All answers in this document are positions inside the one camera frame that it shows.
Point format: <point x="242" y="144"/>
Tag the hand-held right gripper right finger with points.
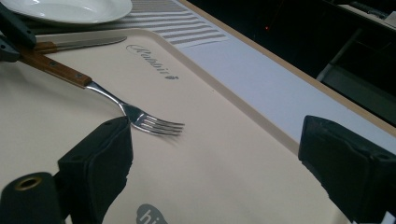
<point x="351" y="171"/>

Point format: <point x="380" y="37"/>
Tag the white round plate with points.
<point x="68" y="9"/>

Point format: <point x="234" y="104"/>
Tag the beige plastic tray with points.
<point x="202" y="155"/>

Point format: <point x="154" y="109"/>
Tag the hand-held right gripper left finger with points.
<point x="96" y="168"/>

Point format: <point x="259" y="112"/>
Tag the grey metal stand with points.
<point x="358" y="90"/>

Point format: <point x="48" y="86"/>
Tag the striped woven placemat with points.
<point x="186" y="31"/>

